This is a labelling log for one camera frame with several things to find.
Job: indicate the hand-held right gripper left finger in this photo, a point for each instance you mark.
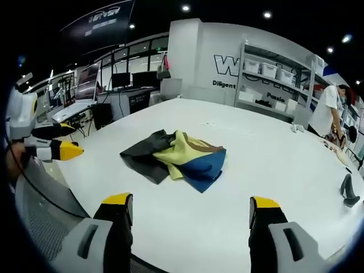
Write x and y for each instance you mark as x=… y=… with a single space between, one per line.
x=113 y=227

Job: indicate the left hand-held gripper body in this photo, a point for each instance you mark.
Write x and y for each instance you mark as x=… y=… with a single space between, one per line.
x=22 y=113

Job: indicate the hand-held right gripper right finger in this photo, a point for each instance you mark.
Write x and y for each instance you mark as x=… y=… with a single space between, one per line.
x=273 y=227

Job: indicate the multicolour garment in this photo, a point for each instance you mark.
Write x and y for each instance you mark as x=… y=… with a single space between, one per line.
x=176 y=159

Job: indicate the person's left hand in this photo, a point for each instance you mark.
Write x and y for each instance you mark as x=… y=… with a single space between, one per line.
x=15 y=162

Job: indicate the white desk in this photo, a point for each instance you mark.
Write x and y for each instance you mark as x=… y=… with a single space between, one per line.
x=71 y=112

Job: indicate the black computer tower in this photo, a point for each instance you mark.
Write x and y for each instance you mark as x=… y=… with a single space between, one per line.
x=102 y=116

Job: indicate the large tilted display screen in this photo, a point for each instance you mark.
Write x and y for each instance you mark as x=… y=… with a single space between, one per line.
x=87 y=82

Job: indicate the grey mesh chair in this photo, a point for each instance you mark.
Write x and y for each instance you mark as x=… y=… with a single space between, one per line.
x=48 y=216

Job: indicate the black computer monitor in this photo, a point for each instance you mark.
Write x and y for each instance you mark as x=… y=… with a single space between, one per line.
x=121 y=80
x=145 y=79

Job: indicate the grey stand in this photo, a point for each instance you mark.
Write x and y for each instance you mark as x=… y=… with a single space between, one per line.
x=349 y=192

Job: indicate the small white object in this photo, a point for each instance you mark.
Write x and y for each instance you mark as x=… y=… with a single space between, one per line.
x=297 y=128

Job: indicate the dark hanging banner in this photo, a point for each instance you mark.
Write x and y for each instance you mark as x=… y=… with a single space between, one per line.
x=99 y=22

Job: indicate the white cardboard box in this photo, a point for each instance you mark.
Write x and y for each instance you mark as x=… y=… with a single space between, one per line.
x=291 y=105
x=246 y=96

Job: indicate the grey box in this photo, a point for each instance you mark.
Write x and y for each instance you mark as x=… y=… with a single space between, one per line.
x=171 y=88

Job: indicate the hanging grey bag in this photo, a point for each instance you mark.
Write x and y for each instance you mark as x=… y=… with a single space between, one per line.
x=163 y=69

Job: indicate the grey metal shelf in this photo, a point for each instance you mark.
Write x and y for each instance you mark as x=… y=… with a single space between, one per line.
x=273 y=82

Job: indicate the white storage bin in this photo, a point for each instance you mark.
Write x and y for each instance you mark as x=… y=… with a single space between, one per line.
x=252 y=65
x=268 y=70
x=285 y=76

